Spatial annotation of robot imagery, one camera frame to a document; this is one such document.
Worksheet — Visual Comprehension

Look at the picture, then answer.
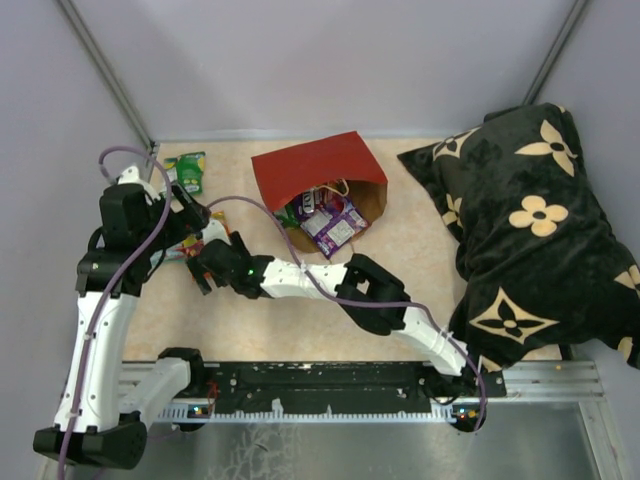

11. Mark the black floral pillow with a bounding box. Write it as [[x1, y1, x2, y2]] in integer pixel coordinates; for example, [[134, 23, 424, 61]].
[[399, 103, 639, 370]]

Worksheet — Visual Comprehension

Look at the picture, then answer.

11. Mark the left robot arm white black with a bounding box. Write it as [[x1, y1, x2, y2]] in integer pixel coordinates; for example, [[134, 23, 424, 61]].
[[33, 183, 210, 478]]

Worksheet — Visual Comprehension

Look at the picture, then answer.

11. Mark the orange candy bag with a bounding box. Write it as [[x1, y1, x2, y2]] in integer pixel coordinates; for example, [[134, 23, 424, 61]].
[[180, 210, 230, 258]]

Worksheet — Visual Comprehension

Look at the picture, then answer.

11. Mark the white toothed cable rail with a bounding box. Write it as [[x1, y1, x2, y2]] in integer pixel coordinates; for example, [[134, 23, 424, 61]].
[[155, 403, 456, 425]]

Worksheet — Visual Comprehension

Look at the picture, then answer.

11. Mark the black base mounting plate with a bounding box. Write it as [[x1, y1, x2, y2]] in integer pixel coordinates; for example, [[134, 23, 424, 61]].
[[189, 361, 481, 415]]

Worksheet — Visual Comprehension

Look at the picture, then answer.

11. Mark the purple candy bag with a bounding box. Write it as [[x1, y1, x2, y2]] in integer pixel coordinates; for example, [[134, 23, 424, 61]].
[[288, 188, 369, 259]]

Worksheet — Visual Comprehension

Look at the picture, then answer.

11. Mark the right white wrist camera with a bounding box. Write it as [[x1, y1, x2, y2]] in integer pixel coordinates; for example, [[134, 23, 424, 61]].
[[201, 218, 230, 245]]

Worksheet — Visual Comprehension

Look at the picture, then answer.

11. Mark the red brown paper bag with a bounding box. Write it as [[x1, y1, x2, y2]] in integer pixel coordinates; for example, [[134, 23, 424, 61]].
[[251, 131, 388, 225]]

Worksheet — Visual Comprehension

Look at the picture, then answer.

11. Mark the green yellow snack bag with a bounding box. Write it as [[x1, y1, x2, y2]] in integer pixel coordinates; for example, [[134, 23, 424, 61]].
[[162, 151, 206, 195]]

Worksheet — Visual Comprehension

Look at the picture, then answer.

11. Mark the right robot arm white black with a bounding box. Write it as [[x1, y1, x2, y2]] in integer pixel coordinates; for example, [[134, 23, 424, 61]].
[[186, 232, 482, 396]]

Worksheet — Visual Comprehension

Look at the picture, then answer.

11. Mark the colourful candy bag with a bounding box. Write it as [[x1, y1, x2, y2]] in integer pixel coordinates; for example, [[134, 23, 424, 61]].
[[150, 243, 190, 267]]

